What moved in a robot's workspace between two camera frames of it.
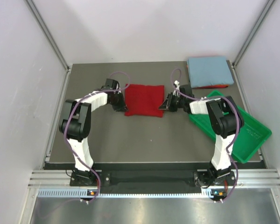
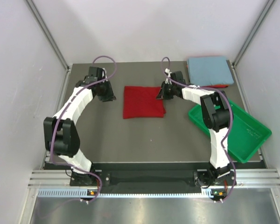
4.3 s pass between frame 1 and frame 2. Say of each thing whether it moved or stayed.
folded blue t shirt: stayed
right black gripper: moved
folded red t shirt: stayed
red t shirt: stayed
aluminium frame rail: stayed
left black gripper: moved
